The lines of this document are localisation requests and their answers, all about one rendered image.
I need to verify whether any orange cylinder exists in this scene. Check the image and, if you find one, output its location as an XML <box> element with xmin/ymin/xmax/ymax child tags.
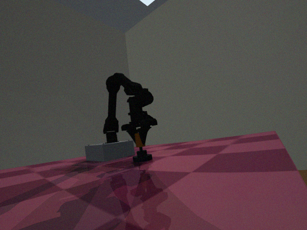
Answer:
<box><xmin>134</xmin><ymin>133</ymin><xmax>145</xmax><ymax>147</ymax></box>

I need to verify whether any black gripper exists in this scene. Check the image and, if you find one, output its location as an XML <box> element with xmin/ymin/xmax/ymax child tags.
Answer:
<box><xmin>121</xmin><ymin>108</ymin><xmax>157</xmax><ymax>144</ymax></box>

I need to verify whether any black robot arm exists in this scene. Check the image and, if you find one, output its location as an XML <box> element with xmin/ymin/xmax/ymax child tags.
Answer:
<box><xmin>103</xmin><ymin>73</ymin><xmax>154</xmax><ymax>143</ymax></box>

